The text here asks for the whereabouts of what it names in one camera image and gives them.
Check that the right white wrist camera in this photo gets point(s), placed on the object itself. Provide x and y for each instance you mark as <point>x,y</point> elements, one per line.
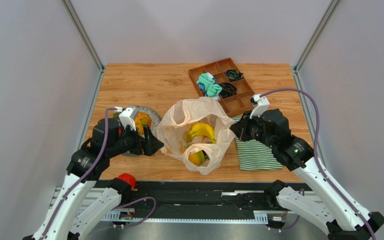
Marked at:
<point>260,105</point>

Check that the translucent beige plastic bag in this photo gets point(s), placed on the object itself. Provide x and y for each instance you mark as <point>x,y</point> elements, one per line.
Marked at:
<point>180,117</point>

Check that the mint green sock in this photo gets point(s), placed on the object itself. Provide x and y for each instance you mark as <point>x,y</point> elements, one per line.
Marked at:
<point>207,83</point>

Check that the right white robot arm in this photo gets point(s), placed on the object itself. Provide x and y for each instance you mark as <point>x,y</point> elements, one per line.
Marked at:
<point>340,216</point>

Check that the grey fruit plate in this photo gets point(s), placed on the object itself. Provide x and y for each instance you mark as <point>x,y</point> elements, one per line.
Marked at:
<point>151,118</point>

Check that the brown compartment tray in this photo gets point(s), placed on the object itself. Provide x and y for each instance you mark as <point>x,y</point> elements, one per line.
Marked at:
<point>233,105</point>

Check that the small pineapple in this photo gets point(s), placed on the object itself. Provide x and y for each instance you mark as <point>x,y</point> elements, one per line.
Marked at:
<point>142,119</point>

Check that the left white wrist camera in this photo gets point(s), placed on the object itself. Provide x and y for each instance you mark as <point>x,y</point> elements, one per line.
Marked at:
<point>127,117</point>

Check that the yellow banana bunch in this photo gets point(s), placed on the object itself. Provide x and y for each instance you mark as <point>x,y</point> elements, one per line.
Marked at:
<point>200,129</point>

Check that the green striped cloth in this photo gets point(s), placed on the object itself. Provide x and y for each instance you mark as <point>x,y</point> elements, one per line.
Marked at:
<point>255,156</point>

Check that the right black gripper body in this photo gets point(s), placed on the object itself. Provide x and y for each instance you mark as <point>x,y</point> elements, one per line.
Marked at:
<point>242,130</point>

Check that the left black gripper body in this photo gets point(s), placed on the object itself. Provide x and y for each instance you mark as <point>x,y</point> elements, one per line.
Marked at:
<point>131,141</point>

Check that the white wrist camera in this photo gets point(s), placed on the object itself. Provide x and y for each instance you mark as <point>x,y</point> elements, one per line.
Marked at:
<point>127,117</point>
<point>260,105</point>

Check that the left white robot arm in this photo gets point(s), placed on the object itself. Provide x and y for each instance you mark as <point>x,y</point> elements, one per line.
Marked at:
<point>109,139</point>

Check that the yellow green mango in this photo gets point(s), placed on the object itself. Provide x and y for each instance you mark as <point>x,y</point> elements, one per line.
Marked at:
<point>197,158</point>

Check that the black yellow sock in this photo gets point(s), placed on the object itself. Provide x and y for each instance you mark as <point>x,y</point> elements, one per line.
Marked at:
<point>233,75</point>

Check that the red orange peach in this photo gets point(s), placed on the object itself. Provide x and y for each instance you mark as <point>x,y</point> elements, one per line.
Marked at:
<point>128,178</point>

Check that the left aluminium frame post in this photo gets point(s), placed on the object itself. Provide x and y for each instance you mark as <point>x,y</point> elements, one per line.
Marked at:
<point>76,20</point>

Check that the aluminium frame post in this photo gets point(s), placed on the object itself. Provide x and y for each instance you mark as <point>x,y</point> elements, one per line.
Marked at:
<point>324,21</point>
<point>76,20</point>

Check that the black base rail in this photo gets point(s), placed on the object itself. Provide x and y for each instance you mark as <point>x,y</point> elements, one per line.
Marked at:
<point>202,202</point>

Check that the right aluminium frame post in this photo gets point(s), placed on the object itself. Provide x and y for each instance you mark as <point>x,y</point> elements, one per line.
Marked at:
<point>324,21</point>

